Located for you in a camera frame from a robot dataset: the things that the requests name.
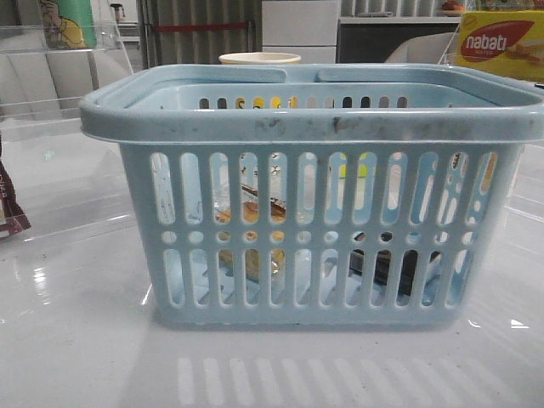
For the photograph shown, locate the light blue plastic basket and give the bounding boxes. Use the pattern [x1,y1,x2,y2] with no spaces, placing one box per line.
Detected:
[80,64,543,326]

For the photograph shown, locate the packaged bread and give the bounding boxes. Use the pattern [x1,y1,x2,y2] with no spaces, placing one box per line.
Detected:
[184,180,290,281]

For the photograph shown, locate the clear acrylic display shelf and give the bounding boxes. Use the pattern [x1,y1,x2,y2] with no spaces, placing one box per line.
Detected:
[1,1,133,142]

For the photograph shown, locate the black tissue pack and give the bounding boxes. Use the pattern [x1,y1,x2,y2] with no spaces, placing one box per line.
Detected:
[348,249,418,296]

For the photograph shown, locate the maroon snack bag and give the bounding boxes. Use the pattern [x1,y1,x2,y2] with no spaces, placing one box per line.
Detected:
[1,164,31,240]

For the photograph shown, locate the white cabinet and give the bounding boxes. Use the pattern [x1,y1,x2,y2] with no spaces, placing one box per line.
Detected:
[262,1,341,64]

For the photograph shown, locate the yellow popcorn paper cup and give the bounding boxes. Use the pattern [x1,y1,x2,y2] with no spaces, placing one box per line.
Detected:
[218,52,301,65]

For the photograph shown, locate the yellow nabati wafer box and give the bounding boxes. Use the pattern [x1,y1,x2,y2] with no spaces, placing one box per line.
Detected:
[452,10,543,82]

